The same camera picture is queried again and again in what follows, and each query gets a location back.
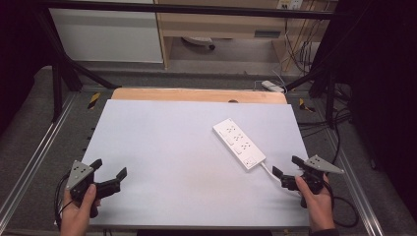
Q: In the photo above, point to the wooden table board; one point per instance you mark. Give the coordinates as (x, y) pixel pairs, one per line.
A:
(196, 95)

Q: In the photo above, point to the aluminium rail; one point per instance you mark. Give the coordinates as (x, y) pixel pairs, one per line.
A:
(355, 183)
(36, 157)

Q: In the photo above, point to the person's right hand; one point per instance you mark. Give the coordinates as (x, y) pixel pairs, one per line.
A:
(319, 206)

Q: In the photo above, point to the black metal frame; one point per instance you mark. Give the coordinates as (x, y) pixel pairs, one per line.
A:
(183, 9)

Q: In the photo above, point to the light wooden desk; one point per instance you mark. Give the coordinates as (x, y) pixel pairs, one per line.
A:
(223, 23)

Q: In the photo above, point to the person's left hand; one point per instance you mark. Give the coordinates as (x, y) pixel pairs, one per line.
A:
(75, 214)

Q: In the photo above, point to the white wall socket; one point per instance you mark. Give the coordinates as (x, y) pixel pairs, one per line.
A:
(289, 4)

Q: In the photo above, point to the small white floor power strip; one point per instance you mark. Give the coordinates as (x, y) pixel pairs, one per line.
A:
(272, 86)

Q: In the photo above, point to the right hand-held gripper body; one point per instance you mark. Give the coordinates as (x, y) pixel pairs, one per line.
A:
(315, 178)

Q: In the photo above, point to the white cabinet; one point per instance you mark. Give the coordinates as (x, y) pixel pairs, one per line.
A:
(108, 36)

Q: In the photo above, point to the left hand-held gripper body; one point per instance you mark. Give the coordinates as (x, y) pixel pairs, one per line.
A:
(78, 173)

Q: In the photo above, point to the office chair base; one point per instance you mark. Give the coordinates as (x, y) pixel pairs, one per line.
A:
(200, 41)

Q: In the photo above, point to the yellow black tape strip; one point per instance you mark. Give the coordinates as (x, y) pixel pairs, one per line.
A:
(305, 105)
(93, 100)

